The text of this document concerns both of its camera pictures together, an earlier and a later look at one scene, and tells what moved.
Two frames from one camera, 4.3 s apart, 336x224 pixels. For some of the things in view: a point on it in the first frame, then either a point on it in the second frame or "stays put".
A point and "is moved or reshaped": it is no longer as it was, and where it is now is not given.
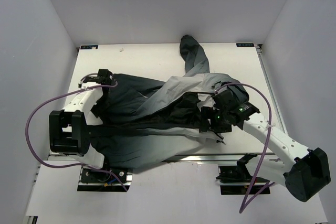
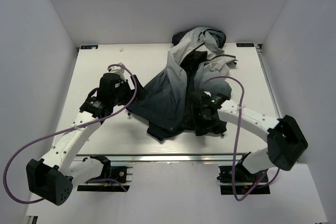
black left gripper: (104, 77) → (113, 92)
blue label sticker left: (88, 46) stays put
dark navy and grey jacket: (144, 124) is moved or reshaped
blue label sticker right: (244, 44) stays put
